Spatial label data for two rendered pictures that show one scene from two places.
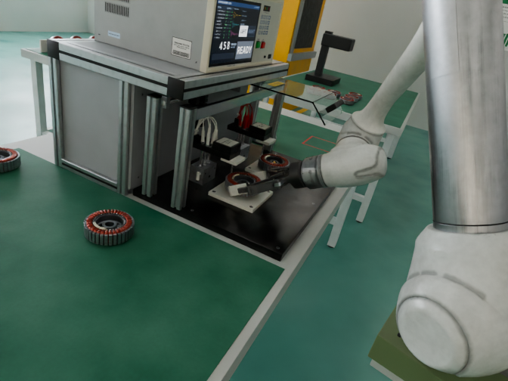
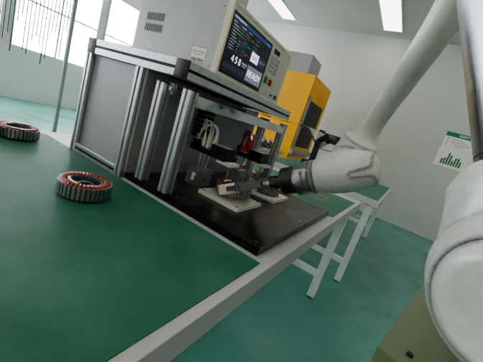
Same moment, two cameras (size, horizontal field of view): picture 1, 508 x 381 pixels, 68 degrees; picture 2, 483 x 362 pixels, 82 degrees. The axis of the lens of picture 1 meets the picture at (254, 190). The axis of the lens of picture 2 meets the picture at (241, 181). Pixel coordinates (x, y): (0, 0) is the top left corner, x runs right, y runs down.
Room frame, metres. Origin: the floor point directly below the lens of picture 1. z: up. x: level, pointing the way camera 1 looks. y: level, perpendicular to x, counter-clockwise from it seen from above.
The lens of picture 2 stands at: (0.18, -0.09, 1.03)
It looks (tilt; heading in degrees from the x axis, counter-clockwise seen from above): 12 degrees down; 8
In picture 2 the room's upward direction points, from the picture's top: 18 degrees clockwise
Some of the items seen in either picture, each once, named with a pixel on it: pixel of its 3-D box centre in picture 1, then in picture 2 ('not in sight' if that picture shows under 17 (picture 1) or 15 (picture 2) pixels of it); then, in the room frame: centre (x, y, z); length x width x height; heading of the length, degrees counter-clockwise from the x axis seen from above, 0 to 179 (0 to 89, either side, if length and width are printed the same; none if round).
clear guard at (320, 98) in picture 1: (292, 97); (290, 130); (1.30, -0.06, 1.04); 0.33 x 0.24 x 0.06; 69
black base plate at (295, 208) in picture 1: (253, 183); (244, 197); (1.14, 0.01, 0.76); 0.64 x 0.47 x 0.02; 159
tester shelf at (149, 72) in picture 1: (189, 60); (206, 87); (1.24, 0.29, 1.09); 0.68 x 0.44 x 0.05; 159
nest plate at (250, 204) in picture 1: (241, 193); (231, 197); (1.02, 0.04, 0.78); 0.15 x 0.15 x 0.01; 69
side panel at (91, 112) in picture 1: (91, 127); (106, 113); (0.97, 0.48, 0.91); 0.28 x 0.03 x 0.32; 69
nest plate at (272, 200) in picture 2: (272, 169); (264, 192); (1.25, -0.05, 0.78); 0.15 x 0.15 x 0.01; 69
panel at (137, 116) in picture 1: (199, 117); (206, 135); (1.22, 0.23, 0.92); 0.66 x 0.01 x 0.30; 159
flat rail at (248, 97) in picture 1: (245, 98); (248, 118); (1.17, 0.09, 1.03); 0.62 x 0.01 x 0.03; 159
